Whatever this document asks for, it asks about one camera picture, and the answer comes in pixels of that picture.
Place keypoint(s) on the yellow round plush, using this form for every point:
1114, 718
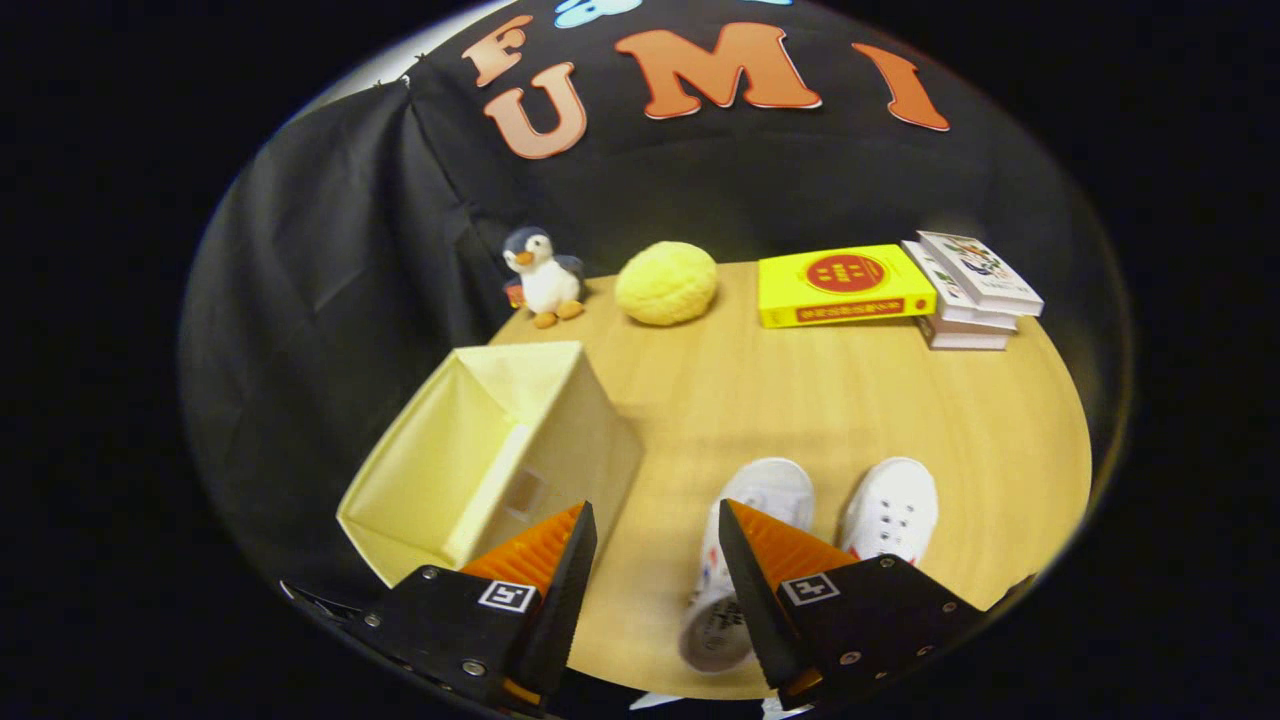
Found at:
665, 285

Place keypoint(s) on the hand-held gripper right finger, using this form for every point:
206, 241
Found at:
755, 610

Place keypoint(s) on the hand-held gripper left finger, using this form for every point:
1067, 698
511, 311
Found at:
565, 600

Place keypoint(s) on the white book floral cover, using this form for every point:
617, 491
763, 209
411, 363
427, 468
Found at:
985, 275

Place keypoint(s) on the black backdrop cloth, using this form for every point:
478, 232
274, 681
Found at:
800, 180

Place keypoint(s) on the penguin plush toy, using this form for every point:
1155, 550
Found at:
545, 285

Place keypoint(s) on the white canvas shoe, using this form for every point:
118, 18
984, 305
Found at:
770, 490
890, 505

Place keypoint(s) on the cream fabric storage box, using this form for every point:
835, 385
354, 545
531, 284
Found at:
420, 470

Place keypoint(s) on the yellow book red circle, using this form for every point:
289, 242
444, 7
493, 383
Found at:
790, 290

